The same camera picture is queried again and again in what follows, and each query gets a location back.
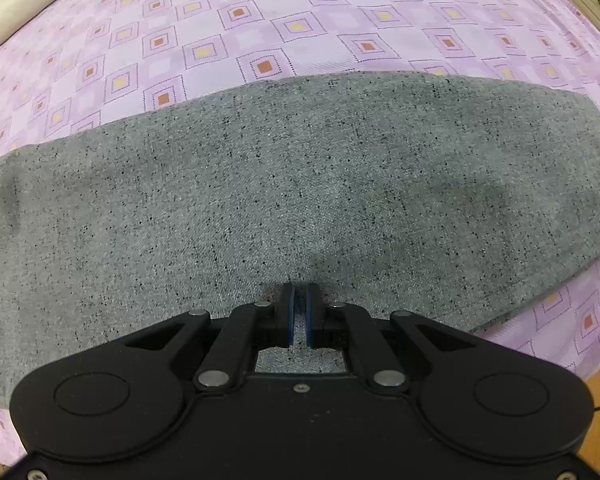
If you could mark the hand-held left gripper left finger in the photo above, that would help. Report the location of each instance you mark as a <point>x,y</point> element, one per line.
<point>290,310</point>

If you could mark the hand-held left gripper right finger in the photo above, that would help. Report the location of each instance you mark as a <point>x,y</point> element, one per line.
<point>308,310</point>

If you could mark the grey speckled pants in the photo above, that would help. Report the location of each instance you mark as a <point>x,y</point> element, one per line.
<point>290,185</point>

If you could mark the pink patterned bedsheet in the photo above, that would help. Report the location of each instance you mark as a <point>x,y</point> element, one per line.
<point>260,25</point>

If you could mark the cream duvet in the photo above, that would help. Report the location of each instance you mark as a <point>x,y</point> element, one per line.
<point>10,5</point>

